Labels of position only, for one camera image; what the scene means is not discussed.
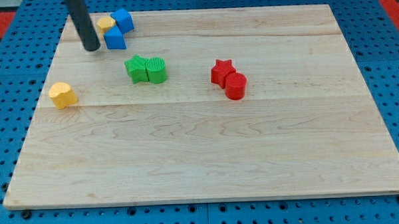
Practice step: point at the yellow hexagon block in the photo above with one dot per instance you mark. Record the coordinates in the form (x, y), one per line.
(104, 24)

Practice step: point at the red star block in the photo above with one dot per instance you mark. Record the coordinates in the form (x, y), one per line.
(220, 71)

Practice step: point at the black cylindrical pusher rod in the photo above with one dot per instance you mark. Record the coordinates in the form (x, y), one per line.
(83, 24)

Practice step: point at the light wooden board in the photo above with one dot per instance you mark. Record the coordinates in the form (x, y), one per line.
(307, 126)

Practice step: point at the red cylinder block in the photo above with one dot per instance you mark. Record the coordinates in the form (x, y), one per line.
(235, 86)

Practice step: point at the blue cube block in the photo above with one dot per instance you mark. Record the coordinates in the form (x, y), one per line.
(123, 20)

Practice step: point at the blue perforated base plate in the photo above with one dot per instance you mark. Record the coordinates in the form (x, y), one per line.
(28, 47)

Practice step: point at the green star block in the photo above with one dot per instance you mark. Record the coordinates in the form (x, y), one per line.
(136, 69)

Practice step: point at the yellow heart block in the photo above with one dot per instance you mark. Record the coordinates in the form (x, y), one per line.
(62, 95)

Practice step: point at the blue triangle block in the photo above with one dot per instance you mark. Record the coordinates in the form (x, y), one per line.
(114, 39)

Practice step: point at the green cylinder block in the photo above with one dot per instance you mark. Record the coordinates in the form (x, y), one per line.
(156, 70)

